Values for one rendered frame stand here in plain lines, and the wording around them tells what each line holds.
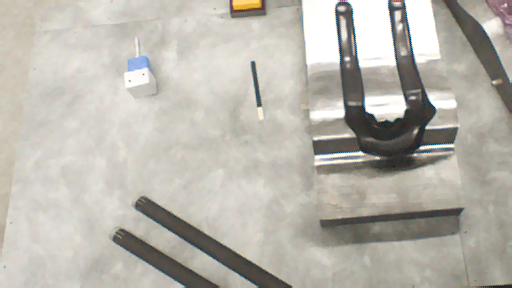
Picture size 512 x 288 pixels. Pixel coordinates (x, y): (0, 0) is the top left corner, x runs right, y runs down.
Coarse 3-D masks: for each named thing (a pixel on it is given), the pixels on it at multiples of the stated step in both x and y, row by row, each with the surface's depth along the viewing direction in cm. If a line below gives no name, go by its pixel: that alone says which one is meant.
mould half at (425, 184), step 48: (336, 0) 117; (384, 0) 116; (336, 48) 113; (384, 48) 113; (432, 48) 112; (336, 96) 105; (384, 96) 104; (432, 96) 102; (336, 144) 103; (432, 144) 105; (336, 192) 104; (384, 192) 103; (432, 192) 102
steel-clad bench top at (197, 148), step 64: (128, 0) 133; (192, 0) 131; (64, 64) 127; (192, 64) 124; (256, 64) 123; (448, 64) 119; (64, 128) 120; (128, 128) 119; (192, 128) 118; (256, 128) 117; (64, 192) 114; (128, 192) 113; (192, 192) 112; (256, 192) 111; (64, 256) 109; (128, 256) 108; (192, 256) 107; (256, 256) 106; (320, 256) 105; (384, 256) 104; (448, 256) 103
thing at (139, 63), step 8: (136, 40) 124; (136, 48) 123; (136, 56) 122; (144, 56) 121; (128, 64) 121; (136, 64) 121; (144, 64) 120; (128, 72) 119; (136, 72) 118; (144, 72) 118; (128, 80) 118; (136, 80) 118; (144, 80) 117; (152, 80) 120; (128, 88) 117; (136, 88) 118; (144, 88) 119; (152, 88) 120; (136, 96) 121; (144, 96) 122
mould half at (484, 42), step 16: (448, 0) 123; (464, 0) 119; (480, 0) 118; (464, 16) 118; (480, 16) 114; (464, 32) 121; (480, 32) 113; (496, 32) 111; (480, 48) 116; (496, 48) 110; (496, 64) 112
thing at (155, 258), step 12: (120, 228) 108; (120, 240) 106; (132, 240) 106; (132, 252) 105; (144, 252) 104; (156, 252) 104; (156, 264) 102; (168, 264) 102; (180, 264) 102; (168, 276) 102; (180, 276) 100; (192, 276) 100
